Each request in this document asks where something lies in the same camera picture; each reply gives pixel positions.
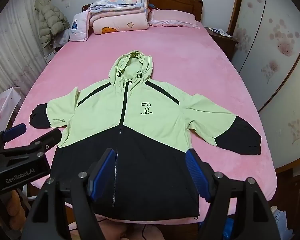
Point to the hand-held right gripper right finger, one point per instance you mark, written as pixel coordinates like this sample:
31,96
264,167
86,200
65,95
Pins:
197,175

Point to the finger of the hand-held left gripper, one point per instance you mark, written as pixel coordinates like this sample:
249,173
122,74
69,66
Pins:
15,131
46,137

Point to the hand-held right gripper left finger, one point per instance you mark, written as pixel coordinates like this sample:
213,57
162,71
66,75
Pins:
103,173

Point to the green and black hooded jacket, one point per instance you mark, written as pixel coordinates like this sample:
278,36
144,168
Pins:
150,110

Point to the white curtain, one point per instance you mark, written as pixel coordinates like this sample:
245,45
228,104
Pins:
12,50

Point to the white plastic bag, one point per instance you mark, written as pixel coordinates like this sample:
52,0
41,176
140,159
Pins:
278,217

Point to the pink bed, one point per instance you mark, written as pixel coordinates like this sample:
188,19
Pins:
190,62

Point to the white cushion with blue print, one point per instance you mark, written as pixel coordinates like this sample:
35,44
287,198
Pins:
78,27

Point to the beige puffer coat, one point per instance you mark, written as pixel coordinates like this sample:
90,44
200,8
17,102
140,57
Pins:
50,17

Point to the small blue box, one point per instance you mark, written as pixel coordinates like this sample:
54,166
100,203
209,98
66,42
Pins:
216,31

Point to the floral sliding-door wardrobe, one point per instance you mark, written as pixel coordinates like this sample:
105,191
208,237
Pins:
277,42

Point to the pink pillow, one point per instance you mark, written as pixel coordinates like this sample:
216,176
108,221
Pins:
172,17

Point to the wooden headboard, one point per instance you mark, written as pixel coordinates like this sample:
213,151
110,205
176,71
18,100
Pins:
180,2

